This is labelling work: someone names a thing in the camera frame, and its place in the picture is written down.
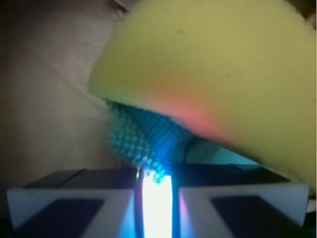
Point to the brown paper bag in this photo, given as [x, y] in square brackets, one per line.
[48, 121]

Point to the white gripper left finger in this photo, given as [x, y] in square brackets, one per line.
[79, 204]

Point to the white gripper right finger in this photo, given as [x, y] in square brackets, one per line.
[236, 201]

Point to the blue cloth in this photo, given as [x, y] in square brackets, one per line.
[154, 143]

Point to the yellow sponge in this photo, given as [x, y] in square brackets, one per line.
[241, 73]

